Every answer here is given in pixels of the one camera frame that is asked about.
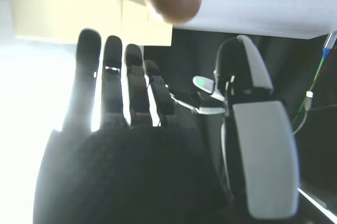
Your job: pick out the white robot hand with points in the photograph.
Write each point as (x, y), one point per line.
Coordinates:
(126, 176)

